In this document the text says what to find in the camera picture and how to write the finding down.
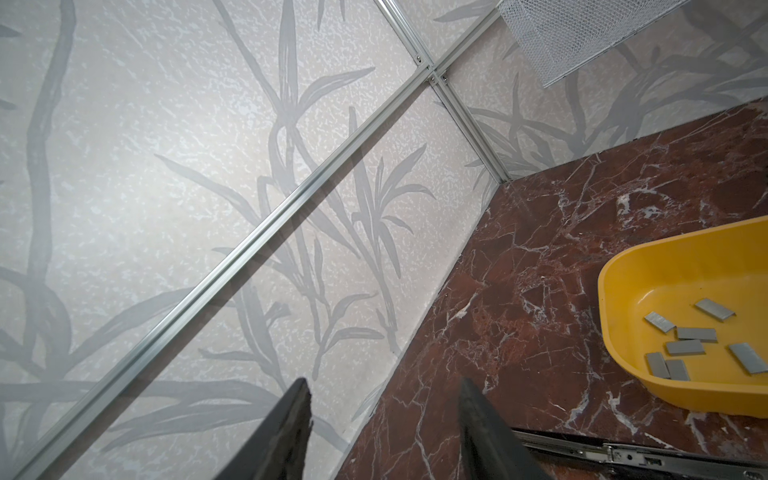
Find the black stapler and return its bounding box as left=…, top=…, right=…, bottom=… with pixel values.
left=512, top=428, right=767, bottom=479

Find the staple strip grey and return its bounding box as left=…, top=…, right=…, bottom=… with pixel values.
left=666, top=359, right=691, bottom=381
left=728, top=342, right=768, bottom=376
left=694, top=298, right=735, bottom=322
left=676, top=327, right=718, bottom=343
left=664, top=339, right=706, bottom=356
left=644, top=311, right=676, bottom=334
left=645, top=352, right=671, bottom=379

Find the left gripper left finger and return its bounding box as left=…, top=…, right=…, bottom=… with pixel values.
left=215, top=377, right=313, bottom=480

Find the yellow plastic tray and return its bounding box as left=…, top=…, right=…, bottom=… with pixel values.
left=598, top=217, right=767, bottom=418

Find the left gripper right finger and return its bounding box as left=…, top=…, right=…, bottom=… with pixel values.
left=458, top=378, right=549, bottom=479

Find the white wire mesh basket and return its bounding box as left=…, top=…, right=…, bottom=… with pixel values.
left=496, top=0, right=685, bottom=88

